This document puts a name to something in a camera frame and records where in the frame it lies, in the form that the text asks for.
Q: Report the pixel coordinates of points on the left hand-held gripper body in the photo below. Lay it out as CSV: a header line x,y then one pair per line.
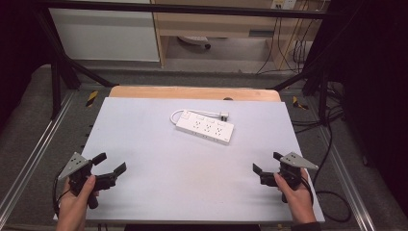
x,y
76,167

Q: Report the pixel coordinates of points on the wooden table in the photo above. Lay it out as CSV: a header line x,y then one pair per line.
x,y
192,93

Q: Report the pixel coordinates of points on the white power strip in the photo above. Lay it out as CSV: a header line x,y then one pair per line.
x,y
205,128

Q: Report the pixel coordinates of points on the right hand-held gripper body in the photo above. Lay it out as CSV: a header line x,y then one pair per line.
x,y
291,169

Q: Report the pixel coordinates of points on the yellow black tape marker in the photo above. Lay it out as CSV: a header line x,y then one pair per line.
x,y
298,103
92,97

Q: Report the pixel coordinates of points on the white cabinet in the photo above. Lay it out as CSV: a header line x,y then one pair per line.
x,y
106,35

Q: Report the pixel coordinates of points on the white wall outlet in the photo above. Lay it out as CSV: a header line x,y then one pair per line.
x,y
284,4

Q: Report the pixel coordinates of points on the white power plug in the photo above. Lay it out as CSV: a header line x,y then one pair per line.
x,y
224,115

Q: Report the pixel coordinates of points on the wooden desk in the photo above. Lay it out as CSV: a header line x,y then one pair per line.
x,y
218,24

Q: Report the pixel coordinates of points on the grey power strip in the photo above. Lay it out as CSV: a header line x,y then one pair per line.
x,y
195,40

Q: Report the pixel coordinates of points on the aluminium rail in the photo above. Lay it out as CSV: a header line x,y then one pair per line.
x,y
32,150
346,179

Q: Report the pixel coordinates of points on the person's left hand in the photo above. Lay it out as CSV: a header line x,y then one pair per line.
x,y
73,205

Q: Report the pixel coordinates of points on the black metal frame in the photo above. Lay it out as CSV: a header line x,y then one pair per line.
x,y
179,8

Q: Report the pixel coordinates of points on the person's right hand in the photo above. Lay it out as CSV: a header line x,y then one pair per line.
x,y
297,200

